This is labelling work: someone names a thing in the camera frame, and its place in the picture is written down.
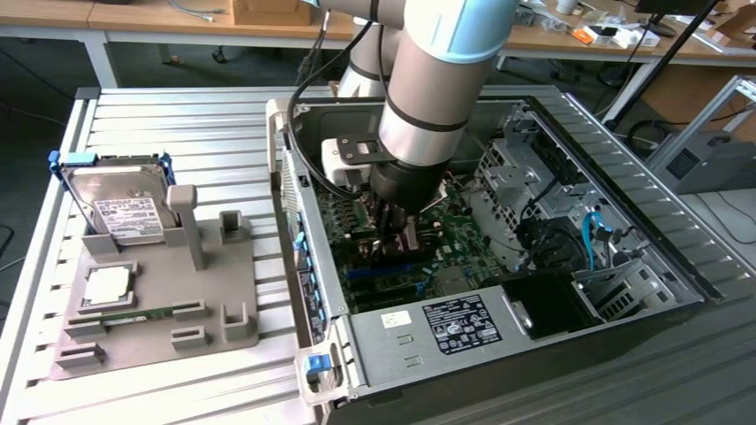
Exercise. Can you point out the green RAM stick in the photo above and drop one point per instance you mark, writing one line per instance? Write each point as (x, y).
(139, 316)

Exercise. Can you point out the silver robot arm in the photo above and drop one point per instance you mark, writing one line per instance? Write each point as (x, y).
(431, 88)

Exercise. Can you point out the wooden desk with grey frame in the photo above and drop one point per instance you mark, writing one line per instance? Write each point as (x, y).
(149, 20)

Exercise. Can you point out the blue expansion slot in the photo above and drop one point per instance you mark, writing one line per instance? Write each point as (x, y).
(363, 273)

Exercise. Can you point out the metal disk bay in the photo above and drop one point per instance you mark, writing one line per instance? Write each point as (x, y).
(621, 292)

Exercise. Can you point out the cluttered wooden desk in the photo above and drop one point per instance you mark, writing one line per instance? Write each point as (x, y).
(591, 48)

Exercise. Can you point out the open PC case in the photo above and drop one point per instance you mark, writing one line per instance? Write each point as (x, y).
(531, 133)

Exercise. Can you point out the CPU socket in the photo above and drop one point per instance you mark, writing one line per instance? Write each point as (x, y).
(363, 212)

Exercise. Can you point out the metal drive cage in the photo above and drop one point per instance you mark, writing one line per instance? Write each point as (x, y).
(514, 177)

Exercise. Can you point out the grey metal cabinet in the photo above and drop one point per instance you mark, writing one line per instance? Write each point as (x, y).
(709, 164)

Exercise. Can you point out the silver CPU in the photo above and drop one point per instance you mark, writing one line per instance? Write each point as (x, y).
(107, 287)

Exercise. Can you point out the green motherboard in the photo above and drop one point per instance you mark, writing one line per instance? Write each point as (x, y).
(467, 230)

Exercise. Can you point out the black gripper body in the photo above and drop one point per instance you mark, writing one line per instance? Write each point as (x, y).
(411, 183)

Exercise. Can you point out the black tripod pole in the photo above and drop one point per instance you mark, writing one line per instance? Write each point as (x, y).
(667, 57)

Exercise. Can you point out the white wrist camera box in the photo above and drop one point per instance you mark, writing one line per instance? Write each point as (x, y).
(339, 170)

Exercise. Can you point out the orange and black box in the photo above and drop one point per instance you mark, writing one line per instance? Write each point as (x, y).
(585, 34)

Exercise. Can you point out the grey parts rack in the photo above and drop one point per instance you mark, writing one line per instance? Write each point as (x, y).
(159, 283)

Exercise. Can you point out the blue case latch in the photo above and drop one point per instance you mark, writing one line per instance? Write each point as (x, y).
(317, 365)

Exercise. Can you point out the grey chipset heatsink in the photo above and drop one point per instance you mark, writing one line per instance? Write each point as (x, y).
(453, 280)

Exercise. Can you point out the wooden box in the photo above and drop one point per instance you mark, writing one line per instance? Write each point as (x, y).
(273, 11)

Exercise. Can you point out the hard disk with blue caddy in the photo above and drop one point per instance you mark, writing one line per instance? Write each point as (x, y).
(118, 199)

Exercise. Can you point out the black monitor stand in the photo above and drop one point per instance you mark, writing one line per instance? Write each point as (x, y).
(659, 24)

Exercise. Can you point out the grey power supply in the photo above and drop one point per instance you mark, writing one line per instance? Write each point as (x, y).
(402, 350)

